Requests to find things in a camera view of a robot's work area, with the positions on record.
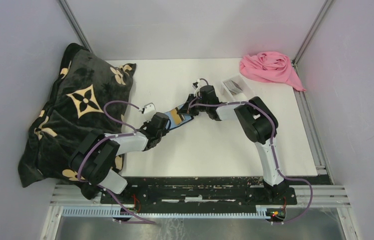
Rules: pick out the pink crumpled cloth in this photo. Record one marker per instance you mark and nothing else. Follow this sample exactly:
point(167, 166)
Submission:
point(270, 67)

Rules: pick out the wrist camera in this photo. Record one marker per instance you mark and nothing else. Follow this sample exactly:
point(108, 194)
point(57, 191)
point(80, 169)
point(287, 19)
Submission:
point(148, 109)
point(199, 83)

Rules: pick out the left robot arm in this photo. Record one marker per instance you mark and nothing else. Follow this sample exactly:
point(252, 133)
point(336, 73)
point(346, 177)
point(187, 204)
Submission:
point(93, 158)

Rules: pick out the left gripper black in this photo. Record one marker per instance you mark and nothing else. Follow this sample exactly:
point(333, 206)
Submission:
point(165, 132)

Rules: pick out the white plastic bin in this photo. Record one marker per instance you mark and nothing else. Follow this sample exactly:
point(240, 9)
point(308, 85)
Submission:
point(248, 92)

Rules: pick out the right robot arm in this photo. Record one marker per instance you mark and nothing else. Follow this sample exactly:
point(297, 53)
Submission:
point(258, 123)

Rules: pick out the aluminium frame rail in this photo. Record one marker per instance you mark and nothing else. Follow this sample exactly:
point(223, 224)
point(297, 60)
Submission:
point(70, 16)
point(327, 5)

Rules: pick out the aluminium frame rail right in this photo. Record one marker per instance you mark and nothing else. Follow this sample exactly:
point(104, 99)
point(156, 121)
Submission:
point(327, 5)

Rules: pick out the gold credit card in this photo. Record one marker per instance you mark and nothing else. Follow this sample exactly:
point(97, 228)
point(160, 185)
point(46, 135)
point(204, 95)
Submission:
point(177, 118)

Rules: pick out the stack of cards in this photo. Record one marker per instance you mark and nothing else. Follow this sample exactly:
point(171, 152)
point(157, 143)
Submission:
point(233, 87)

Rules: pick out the aluminium frame rail left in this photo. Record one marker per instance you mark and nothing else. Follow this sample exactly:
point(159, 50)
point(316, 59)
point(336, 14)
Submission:
point(70, 16)

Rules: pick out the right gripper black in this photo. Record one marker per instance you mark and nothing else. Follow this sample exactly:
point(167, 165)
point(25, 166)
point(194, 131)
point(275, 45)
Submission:
point(185, 109)

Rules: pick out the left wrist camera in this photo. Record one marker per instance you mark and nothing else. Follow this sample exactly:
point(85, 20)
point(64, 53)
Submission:
point(148, 109)

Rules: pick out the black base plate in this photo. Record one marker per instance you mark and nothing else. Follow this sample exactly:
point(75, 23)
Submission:
point(201, 195)

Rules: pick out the black floral pillow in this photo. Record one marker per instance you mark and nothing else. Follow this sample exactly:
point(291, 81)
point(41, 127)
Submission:
point(88, 94)

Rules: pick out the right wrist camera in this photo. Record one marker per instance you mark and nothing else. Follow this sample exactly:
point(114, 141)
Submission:
point(199, 83)

